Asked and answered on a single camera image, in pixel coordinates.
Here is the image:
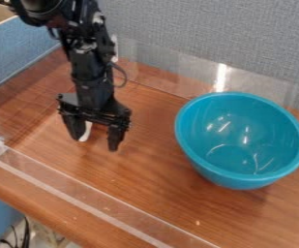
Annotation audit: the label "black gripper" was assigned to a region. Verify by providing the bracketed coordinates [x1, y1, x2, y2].
[57, 72, 132, 151]

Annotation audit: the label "blue plastic bowl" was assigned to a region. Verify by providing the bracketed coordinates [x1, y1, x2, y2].
[176, 92, 299, 190]

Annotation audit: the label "white toy mushroom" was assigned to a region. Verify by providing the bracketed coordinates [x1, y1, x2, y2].
[78, 121, 93, 142]

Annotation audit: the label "clear acrylic barrier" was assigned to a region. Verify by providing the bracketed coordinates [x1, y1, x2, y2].
[0, 39, 299, 248]

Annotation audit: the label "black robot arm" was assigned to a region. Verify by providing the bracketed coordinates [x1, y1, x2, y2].
[10, 0, 132, 151]

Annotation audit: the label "black cables under table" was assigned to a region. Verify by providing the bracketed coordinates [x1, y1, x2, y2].
[0, 215, 33, 248]

